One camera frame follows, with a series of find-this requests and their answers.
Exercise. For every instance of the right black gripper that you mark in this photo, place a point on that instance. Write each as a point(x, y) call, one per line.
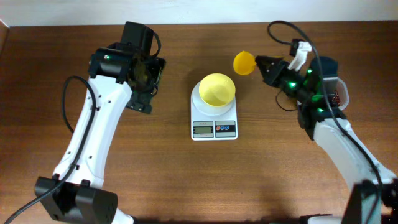
point(271, 77)

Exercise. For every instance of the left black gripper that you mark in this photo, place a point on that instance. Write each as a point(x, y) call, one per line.
point(143, 103)

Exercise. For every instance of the yellow measuring scoop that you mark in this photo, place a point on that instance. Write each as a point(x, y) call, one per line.
point(244, 63)

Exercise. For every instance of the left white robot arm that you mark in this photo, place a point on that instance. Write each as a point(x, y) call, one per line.
point(124, 75)

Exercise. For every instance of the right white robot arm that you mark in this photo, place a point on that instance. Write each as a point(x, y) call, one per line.
point(373, 187)

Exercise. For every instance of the yellow plastic bowl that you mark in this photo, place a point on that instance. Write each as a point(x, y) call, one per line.
point(217, 89)

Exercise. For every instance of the white digital kitchen scale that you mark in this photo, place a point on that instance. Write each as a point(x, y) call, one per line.
point(210, 123)

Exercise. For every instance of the red beans in container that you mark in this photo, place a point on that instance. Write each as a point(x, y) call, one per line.
point(336, 98)

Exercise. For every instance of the clear plastic container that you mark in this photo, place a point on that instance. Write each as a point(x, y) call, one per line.
point(340, 93)

